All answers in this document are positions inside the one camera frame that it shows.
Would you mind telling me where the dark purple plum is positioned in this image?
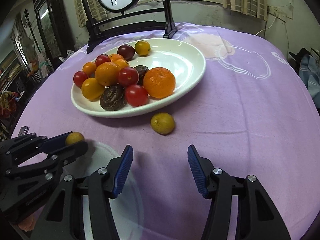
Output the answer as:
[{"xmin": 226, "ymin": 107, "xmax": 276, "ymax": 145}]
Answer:
[{"xmin": 117, "ymin": 44, "xmax": 135, "ymax": 61}]

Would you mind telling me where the white plastic bag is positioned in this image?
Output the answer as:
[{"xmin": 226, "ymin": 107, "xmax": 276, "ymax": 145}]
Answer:
[{"xmin": 59, "ymin": 50, "xmax": 75, "ymax": 62}]

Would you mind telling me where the white oval plate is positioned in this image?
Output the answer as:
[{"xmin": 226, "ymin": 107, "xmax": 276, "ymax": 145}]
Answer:
[{"xmin": 71, "ymin": 38, "xmax": 206, "ymax": 118}]

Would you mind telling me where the small yellow-green lime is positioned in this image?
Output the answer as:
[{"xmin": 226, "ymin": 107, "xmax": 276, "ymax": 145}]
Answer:
[
  {"xmin": 65, "ymin": 132, "xmax": 85, "ymax": 145},
  {"xmin": 150, "ymin": 113, "xmax": 175, "ymax": 135}
]

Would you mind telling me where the person's left hand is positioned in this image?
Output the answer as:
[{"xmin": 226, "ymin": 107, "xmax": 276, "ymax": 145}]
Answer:
[{"xmin": 18, "ymin": 214, "xmax": 36, "ymax": 232}]

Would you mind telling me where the blue clothes pile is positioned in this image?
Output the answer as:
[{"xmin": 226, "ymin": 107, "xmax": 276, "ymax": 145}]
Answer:
[{"xmin": 299, "ymin": 54, "xmax": 320, "ymax": 108}]

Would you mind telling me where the large orange mandarin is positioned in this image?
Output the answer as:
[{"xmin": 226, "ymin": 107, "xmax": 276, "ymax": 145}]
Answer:
[{"xmin": 143, "ymin": 67, "xmax": 176, "ymax": 99}]

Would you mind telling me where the small orange citrus back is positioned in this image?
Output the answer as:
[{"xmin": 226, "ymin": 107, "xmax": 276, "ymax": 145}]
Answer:
[{"xmin": 108, "ymin": 54, "xmax": 124, "ymax": 62}]

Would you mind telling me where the wall power outlet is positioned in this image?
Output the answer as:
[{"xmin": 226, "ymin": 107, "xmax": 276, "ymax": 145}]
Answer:
[{"xmin": 267, "ymin": 5, "xmax": 287, "ymax": 23}]

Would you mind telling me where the dark water chestnut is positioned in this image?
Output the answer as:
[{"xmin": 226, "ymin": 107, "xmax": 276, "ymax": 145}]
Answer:
[
  {"xmin": 135, "ymin": 65, "xmax": 149, "ymax": 86},
  {"xmin": 100, "ymin": 85, "xmax": 127, "ymax": 111}
]

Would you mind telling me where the red cherry tomato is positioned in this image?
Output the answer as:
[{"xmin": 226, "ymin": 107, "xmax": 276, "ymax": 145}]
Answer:
[
  {"xmin": 95, "ymin": 54, "xmax": 111, "ymax": 67},
  {"xmin": 73, "ymin": 71, "xmax": 88, "ymax": 88},
  {"xmin": 117, "ymin": 67, "xmax": 139, "ymax": 87},
  {"xmin": 125, "ymin": 85, "xmax": 149, "ymax": 107}
]

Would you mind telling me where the yellow-orange citrus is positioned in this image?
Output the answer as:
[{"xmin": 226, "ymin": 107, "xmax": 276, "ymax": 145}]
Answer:
[{"xmin": 114, "ymin": 59, "xmax": 130, "ymax": 69}]

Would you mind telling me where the smartphone on table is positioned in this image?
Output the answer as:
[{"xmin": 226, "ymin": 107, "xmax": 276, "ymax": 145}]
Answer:
[{"xmin": 18, "ymin": 126, "xmax": 29, "ymax": 137}]

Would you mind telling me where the dark framed mirror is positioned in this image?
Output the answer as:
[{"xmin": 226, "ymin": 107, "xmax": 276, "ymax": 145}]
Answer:
[{"xmin": 33, "ymin": 0, "xmax": 74, "ymax": 67}]

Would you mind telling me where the large yellow orange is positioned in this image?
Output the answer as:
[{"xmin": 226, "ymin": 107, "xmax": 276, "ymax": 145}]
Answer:
[{"xmin": 135, "ymin": 40, "xmax": 151, "ymax": 56}]

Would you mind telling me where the white power cable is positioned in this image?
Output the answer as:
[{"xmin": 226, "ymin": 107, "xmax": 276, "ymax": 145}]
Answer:
[{"xmin": 254, "ymin": 16, "xmax": 278, "ymax": 37}]

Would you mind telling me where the purple printed tablecloth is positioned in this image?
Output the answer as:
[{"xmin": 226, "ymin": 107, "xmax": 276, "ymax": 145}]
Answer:
[{"xmin": 13, "ymin": 23, "xmax": 319, "ymax": 239}]

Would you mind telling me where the wrinkled orange mandarin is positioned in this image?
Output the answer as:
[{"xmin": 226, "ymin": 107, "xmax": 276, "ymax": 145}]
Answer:
[{"xmin": 95, "ymin": 62, "xmax": 120, "ymax": 87}]

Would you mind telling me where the left beige curtain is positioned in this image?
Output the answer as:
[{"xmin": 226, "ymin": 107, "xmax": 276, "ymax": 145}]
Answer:
[{"xmin": 70, "ymin": 0, "xmax": 108, "ymax": 28}]

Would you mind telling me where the small orange mandarin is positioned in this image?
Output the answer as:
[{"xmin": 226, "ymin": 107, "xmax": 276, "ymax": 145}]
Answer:
[{"xmin": 82, "ymin": 62, "xmax": 97, "ymax": 77}]

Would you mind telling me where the small orange kumquat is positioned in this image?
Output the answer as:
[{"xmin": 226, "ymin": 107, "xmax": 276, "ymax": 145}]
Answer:
[{"xmin": 81, "ymin": 77, "xmax": 105, "ymax": 101}]

